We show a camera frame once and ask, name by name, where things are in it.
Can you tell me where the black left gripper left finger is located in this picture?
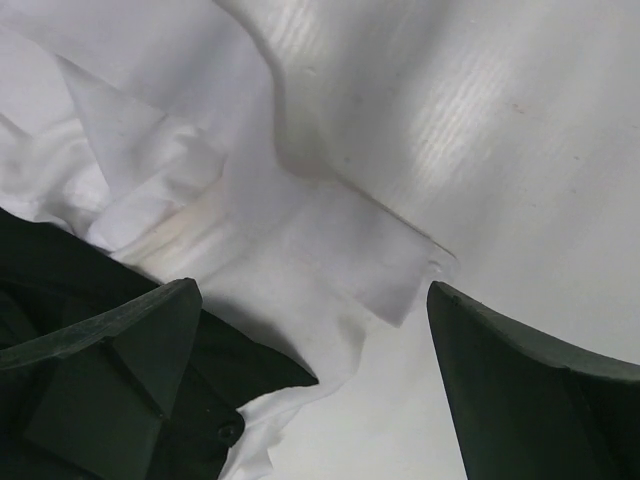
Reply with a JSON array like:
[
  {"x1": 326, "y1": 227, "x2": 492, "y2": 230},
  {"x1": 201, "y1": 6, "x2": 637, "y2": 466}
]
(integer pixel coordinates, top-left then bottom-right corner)
[{"x1": 1, "y1": 279, "x2": 202, "y2": 479}]

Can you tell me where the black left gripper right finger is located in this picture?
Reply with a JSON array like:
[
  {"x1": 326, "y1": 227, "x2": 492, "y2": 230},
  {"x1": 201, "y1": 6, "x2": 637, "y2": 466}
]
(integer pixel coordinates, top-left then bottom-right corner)
[{"x1": 426, "y1": 282, "x2": 639, "y2": 479}]

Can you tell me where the white shirt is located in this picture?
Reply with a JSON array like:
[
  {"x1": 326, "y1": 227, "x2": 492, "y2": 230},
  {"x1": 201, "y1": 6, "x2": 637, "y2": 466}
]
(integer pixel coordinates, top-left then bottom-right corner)
[{"x1": 1, "y1": 1, "x2": 464, "y2": 479}]

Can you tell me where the black shirt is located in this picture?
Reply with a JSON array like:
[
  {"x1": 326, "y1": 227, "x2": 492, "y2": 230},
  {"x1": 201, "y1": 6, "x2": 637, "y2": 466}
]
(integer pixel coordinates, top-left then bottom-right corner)
[{"x1": 1, "y1": 213, "x2": 316, "y2": 479}]

